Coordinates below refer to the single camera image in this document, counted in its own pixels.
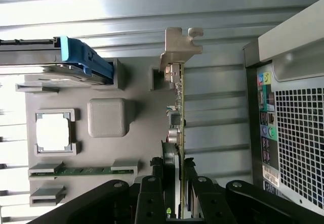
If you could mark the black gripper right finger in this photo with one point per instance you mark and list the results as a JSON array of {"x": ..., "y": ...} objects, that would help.
[{"x": 212, "y": 203}]

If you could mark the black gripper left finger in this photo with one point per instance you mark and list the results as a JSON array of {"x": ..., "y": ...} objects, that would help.
[{"x": 149, "y": 201}]

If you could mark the grey plastic parts rack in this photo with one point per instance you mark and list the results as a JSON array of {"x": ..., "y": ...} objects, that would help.
[{"x": 141, "y": 145}]

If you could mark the green RAM stick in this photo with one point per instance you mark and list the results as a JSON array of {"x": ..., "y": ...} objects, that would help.
[{"x": 83, "y": 171}]

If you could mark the open black PC case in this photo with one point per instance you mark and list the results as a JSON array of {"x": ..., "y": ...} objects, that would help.
[{"x": 298, "y": 133}]

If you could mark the silver CPU chip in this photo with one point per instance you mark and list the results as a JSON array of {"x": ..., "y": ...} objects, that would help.
[{"x": 51, "y": 133}]

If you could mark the hard disk in blue caddy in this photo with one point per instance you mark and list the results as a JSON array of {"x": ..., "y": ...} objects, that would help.
[{"x": 76, "y": 54}]

